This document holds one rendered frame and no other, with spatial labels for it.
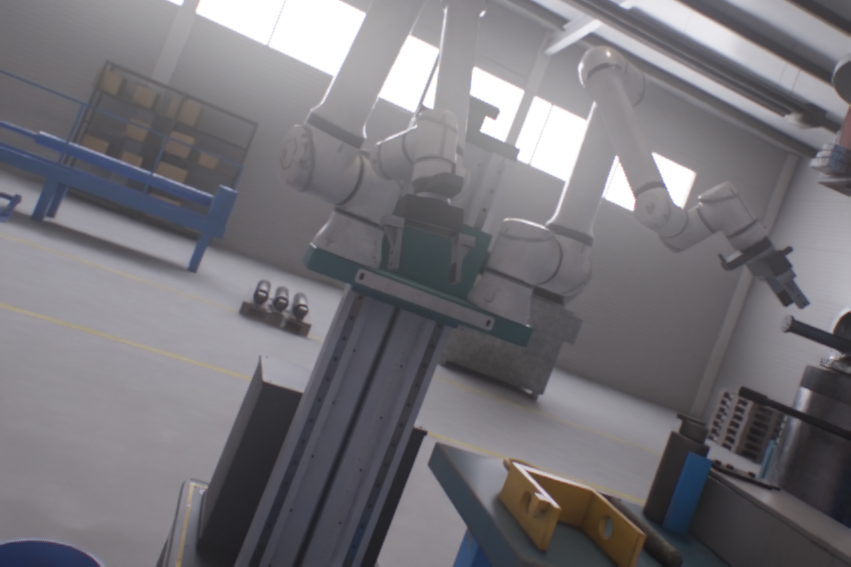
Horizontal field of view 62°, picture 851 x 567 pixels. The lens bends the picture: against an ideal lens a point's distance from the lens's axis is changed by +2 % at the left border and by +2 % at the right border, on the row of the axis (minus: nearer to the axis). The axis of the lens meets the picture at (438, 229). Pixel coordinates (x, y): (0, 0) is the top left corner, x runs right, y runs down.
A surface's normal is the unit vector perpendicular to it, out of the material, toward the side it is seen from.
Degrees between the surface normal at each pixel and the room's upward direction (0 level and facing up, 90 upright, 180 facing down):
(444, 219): 66
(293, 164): 99
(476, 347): 90
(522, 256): 91
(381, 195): 90
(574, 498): 90
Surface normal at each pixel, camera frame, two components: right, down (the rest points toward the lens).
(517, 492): -0.89, -0.36
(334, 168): 0.55, 0.37
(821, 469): -0.51, -0.23
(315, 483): 0.28, 0.07
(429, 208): 0.49, -0.27
